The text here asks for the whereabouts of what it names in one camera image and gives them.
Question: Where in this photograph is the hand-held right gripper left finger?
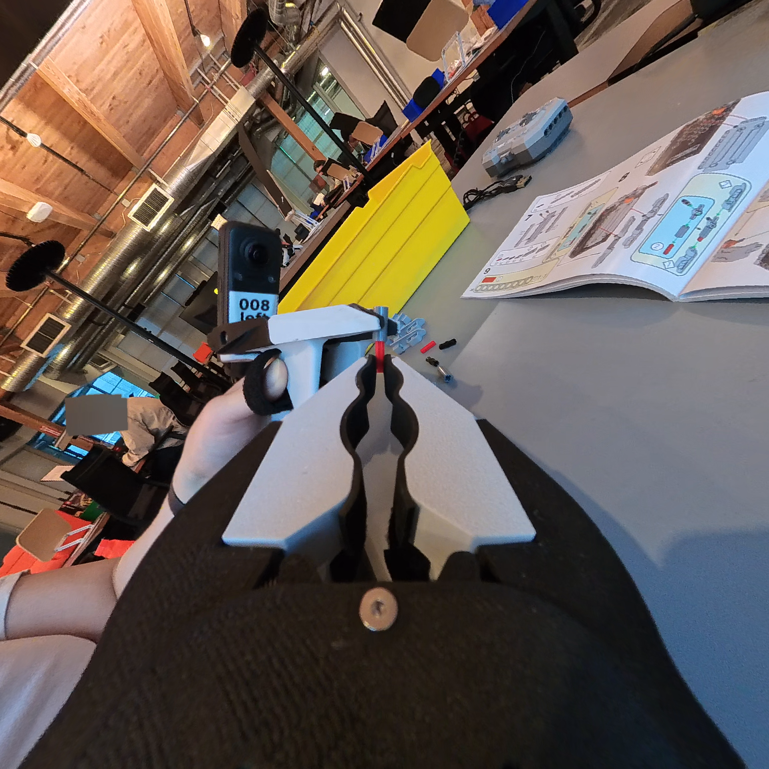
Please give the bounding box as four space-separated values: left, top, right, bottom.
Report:
221 354 368 582

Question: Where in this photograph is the grey desk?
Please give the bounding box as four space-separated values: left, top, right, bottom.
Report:
282 12 769 769

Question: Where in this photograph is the open instruction booklet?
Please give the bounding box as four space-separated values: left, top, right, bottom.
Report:
461 90 769 303

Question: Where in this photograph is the person's left hand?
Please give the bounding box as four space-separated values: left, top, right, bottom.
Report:
170 356 290 520

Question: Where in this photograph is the silver ventilation duct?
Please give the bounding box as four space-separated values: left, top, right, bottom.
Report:
0 36 286 394

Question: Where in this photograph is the yellow plastic bin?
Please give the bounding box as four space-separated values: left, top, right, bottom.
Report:
278 141 471 320

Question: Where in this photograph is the white vent grille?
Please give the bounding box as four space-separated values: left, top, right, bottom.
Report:
21 312 72 356
128 183 176 233

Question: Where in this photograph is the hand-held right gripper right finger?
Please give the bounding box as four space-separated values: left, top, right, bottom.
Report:
386 353 537 582

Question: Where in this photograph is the person's left forearm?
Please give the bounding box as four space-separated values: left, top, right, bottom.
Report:
0 511 176 642

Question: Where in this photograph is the black cable with plug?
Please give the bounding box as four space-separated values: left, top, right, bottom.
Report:
464 173 533 211

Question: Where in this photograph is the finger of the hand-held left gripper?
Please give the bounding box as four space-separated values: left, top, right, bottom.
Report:
267 304 387 347
323 336 378 388

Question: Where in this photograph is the grey toy battery hub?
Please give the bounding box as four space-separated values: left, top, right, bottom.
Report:
482 97 572 179

